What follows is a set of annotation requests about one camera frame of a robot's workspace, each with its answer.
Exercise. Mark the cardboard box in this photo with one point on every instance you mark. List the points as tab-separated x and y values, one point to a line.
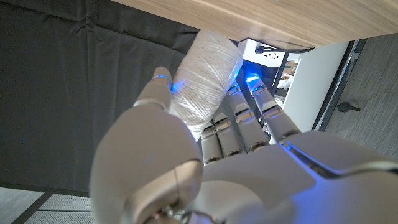
289	67

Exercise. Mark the white shelf cabinet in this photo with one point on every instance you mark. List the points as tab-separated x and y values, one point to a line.
311	84

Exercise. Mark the white power strip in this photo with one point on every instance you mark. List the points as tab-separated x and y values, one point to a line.
252	56

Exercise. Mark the black stand pole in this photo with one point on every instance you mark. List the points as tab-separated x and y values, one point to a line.
280	74

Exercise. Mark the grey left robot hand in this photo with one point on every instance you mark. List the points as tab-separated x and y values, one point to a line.
248	186

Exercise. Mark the black fabric curtain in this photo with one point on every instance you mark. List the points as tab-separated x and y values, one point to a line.
77	77

